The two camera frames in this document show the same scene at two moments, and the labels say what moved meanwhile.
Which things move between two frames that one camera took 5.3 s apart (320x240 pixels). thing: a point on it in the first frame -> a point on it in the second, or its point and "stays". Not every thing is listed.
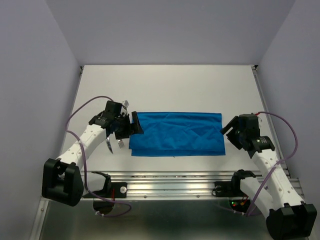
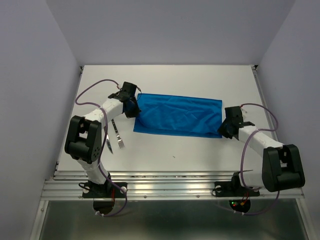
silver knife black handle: x=108 y=144 stays
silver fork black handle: x=121 y=143 stays
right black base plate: x=227 y=189 stays
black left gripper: x=126 y=134 -> x=135 y=113
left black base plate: x=118 y=190 stays
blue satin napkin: x=172 y=134 -> x=178 y=115
